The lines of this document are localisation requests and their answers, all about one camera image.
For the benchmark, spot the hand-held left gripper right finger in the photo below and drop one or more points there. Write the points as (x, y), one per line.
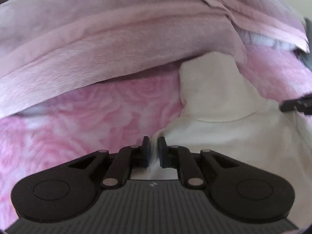
(162, 153)

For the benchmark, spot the light pink folded sheet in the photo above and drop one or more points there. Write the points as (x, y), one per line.
(258, 40)

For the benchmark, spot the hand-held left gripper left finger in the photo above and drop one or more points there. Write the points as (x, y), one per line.
(146, 153)

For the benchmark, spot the mauve pink quilt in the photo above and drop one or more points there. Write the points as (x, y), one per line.
(109, 34)

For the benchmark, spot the pink floral fleece blanket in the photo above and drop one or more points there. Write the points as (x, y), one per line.
(73, 126)

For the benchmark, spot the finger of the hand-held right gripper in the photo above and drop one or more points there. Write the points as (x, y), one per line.
(299, 104)

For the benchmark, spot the grey cloth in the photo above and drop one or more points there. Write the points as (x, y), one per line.
(306, 58)

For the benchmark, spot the cream white garment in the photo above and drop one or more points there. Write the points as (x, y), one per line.
(219, 126)

